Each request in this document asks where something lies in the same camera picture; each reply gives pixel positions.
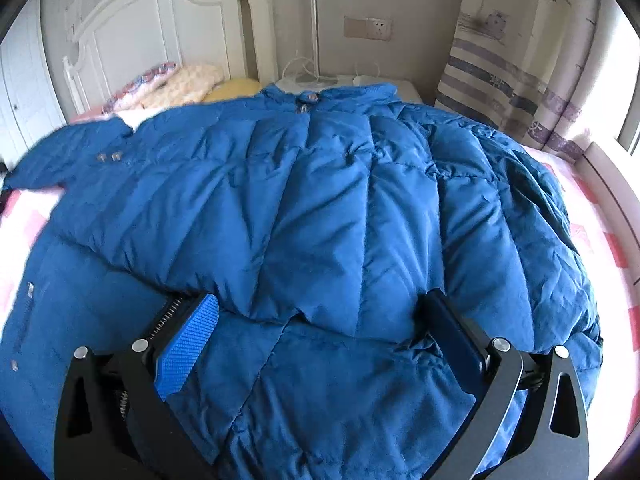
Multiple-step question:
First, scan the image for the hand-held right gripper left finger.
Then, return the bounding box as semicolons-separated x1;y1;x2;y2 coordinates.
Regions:
54;291;221;480

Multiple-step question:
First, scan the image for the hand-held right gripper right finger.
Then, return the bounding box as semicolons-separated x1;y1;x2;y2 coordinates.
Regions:
419;288;587;480

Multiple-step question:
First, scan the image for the blue down jacket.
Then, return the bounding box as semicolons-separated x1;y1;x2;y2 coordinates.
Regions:
0;84;601;480

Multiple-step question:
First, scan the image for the pink checked bed sheet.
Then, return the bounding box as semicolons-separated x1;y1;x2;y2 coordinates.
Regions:
0;108;640;341

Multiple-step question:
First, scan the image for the yellow pillow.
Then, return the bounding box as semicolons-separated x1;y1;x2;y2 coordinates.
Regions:
205;79;261;103

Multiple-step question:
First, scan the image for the cream fluffy pillow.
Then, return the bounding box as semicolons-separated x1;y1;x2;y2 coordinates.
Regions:
141;63;226;110

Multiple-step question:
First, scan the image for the pink patterned pillow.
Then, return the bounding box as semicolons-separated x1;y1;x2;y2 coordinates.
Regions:
102;61;180;111

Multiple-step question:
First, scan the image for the white bedside table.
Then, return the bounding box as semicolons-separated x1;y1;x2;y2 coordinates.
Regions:
276;74;422;105

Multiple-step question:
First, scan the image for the striped printed curtain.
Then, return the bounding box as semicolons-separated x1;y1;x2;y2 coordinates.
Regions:
434;0;603;161

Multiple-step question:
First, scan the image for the white wardrobe door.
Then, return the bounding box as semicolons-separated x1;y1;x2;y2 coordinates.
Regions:
0;0;67;161

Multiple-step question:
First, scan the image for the white wooden headboard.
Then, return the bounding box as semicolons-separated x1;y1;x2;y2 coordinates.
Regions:
62;0;279;117

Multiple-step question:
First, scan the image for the white charger with cable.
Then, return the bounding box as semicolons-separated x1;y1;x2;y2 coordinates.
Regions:
352;61;385;87

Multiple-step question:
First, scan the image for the beige wall socket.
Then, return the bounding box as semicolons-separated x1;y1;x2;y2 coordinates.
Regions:
343;16;393;40

